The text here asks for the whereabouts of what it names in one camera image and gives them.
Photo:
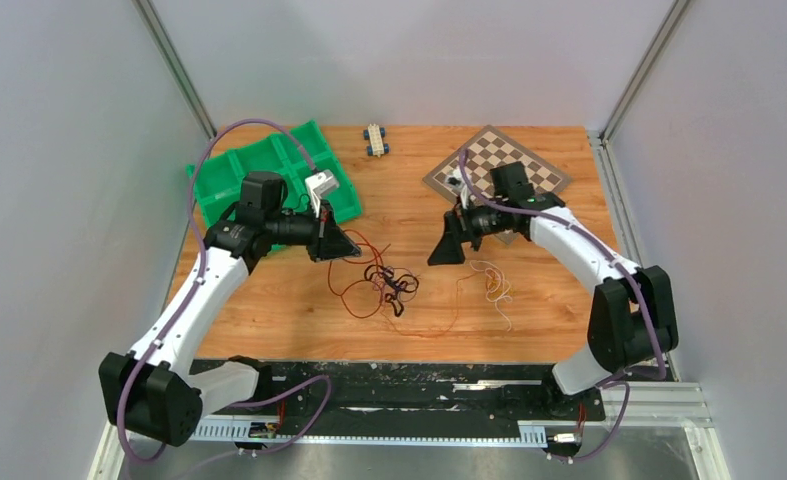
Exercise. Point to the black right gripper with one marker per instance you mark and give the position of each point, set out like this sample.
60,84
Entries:
449,249

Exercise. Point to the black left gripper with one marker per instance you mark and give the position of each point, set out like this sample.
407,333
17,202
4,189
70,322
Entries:
327,241

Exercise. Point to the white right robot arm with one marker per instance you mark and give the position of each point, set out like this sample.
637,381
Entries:
632,318

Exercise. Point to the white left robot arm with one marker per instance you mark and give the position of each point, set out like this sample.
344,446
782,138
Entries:
150,390

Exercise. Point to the brown white chessboard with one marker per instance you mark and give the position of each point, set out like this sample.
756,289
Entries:
491,148

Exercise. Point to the white blue toy brick car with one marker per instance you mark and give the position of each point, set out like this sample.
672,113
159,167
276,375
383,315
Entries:
375,136

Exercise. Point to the green compartment tray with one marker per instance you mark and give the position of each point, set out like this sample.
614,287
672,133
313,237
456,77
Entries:
219,181

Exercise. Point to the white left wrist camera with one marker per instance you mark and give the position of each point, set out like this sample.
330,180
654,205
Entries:
319,186

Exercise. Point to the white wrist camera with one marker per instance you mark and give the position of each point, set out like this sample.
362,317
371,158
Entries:
319,186
456,183

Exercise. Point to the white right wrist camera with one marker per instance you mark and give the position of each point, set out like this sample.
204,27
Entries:
456,183

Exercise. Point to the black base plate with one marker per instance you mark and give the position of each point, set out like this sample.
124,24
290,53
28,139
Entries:
417,400

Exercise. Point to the aluminium frame rail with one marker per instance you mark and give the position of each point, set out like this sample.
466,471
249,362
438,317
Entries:
628,405

